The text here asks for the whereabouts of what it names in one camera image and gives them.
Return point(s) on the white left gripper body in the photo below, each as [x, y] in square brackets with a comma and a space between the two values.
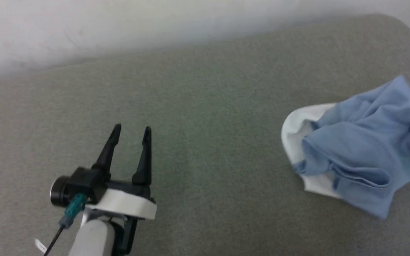
[126, 204]

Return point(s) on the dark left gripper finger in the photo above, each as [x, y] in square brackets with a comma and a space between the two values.
[107, 153]
[143, 160]

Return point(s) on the light blue shirt white collar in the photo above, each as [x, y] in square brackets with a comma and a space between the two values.
[361, 149]

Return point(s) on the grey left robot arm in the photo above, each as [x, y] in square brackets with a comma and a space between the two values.
[93, 238]

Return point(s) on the grey-green fabric sofa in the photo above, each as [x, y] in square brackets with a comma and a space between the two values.
[208, 124]

